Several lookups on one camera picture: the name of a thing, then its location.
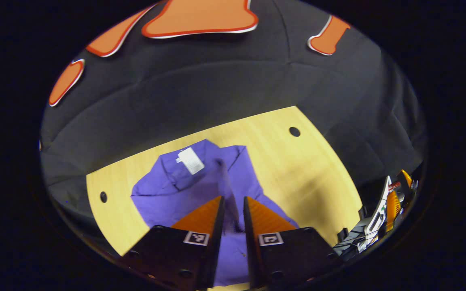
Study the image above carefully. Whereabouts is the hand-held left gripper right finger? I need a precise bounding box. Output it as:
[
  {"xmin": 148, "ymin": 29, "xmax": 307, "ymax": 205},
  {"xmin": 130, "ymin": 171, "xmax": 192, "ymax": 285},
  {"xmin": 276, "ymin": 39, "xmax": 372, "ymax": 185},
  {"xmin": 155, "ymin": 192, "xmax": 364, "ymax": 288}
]
[{"xmin": 243, "ymin": 197, "xmax": 343, "ymax": 289}]

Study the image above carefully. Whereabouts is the purple shirt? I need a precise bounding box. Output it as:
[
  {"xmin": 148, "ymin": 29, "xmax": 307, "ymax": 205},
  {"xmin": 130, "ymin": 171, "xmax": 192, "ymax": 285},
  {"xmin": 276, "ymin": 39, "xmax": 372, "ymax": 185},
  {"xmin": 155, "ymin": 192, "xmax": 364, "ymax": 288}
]
[{"xmin": 130, "ymin": 139, "xmax": 300, "ymax": 287}]

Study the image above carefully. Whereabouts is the black backdrop cloth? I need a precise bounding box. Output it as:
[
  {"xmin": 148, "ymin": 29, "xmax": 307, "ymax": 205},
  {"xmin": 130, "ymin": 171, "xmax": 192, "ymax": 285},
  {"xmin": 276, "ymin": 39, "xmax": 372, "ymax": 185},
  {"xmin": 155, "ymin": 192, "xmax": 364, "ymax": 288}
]
[{"xmin": 39, "ymin": 0, "xmax": 428, "ymax": 259}]

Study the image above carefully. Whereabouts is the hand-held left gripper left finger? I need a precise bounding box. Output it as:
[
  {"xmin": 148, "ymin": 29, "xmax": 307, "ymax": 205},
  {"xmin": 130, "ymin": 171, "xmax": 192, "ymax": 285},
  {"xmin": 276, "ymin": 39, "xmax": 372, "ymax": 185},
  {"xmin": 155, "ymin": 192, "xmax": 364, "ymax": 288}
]
[{"xmin": 120, "ymin": 196, "xmax": 225, "ymax": 291}]

